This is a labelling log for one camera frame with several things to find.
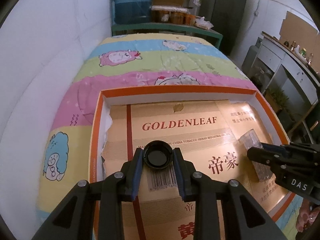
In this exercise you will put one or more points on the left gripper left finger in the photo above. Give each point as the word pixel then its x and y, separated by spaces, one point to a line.
pixel 73 218

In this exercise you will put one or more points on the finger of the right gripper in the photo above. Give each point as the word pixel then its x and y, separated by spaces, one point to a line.
pixel 278 149
pixel 260 156

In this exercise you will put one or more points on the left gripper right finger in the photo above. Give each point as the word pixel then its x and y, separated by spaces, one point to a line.
pixel 217 203

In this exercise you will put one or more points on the black bottle cap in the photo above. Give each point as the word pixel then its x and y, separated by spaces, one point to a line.
pixel 158 155

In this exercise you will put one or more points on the person's right hand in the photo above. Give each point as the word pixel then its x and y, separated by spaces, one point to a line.
pixel 307 215

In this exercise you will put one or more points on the grey kitchen counter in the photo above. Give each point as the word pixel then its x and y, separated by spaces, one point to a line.
pixel 289 85

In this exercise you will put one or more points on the shallow cardboard tray box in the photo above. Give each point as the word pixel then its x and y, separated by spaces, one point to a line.
pixel 205 122

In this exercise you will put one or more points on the colourful cartoon quilt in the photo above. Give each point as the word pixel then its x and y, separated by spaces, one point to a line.
pixel 137 60

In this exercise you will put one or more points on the dark green refrigerator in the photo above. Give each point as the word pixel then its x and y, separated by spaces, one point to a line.
pixel 226 17

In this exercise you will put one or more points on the green bench table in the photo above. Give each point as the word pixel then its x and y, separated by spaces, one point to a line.
pixel 168 27

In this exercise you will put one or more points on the blue water jug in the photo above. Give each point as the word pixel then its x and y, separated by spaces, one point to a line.
pixel 132 11

